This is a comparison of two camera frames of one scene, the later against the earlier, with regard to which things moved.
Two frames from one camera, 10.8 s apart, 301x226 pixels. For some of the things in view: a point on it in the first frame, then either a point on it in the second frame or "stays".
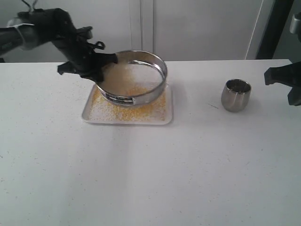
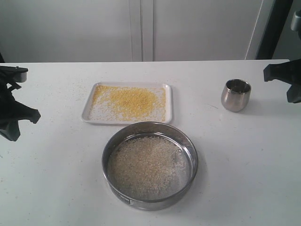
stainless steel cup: (235, 94) stays
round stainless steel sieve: (138, 78) to (150, 165)
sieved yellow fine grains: (102, 108) stays
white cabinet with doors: (179, 30) stays
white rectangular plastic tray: (98, 110) stays
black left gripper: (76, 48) to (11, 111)
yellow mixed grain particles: (131, 78) to (145, 166)
